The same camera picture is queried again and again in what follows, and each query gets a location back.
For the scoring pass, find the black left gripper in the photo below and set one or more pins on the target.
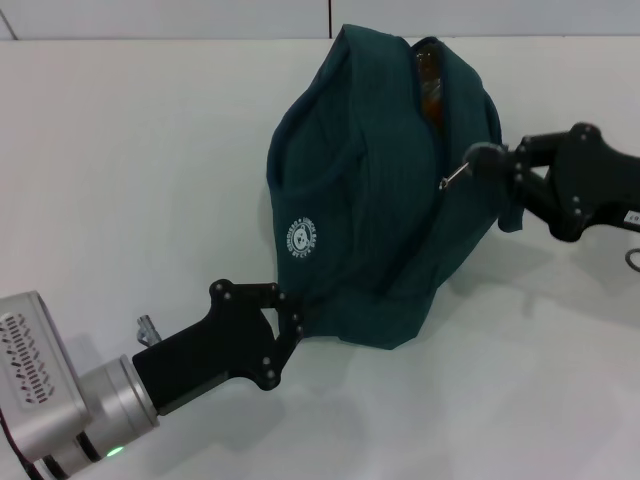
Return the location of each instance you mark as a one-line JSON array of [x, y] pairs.
[[215, 350]]

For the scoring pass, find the dark teal fabric lunch bag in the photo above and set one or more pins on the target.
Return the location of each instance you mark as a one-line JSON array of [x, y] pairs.
[[375, 200]]

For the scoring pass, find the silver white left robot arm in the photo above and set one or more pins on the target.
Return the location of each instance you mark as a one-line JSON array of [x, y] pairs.
[[110, 405]]

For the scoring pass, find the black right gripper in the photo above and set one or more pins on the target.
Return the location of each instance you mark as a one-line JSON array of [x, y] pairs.
[[595, 185]]

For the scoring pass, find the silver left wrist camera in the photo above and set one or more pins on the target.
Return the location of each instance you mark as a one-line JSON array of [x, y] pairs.
[[35, 365]]

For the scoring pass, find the yellow banana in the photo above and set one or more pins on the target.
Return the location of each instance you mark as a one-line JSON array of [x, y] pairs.
[[430, 85]]

